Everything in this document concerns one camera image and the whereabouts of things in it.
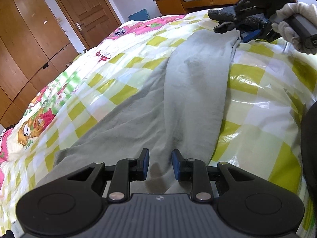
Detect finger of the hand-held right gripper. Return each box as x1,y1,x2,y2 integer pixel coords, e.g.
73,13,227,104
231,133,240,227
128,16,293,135
213,21,263,43
207,7,269,27

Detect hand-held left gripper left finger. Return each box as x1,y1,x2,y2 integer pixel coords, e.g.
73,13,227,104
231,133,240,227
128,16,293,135
66,148,150,202

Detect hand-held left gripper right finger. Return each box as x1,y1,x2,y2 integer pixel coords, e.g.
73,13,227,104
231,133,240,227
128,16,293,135
171,149,250,202

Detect grey pants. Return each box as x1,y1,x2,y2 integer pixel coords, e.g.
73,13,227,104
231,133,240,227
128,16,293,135
37,21,241,196

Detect person's right hand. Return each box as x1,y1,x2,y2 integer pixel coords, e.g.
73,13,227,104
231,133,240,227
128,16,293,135
271,2,317,55

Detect checked cartoon printed blanket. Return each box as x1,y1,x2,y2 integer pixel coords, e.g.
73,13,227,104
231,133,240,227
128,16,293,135
0,12,317,238

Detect blue foam mat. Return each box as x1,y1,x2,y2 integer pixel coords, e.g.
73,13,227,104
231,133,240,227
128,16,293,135
128,9,151,21

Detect dark cloth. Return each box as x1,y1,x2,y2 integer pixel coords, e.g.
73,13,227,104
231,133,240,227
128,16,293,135
298,106,317,204

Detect wooden door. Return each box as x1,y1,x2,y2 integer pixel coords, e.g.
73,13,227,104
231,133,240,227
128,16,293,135
50,0,122,50

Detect wooden wardrobe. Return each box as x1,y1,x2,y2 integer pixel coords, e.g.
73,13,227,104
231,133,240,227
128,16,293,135
0,0,80,129

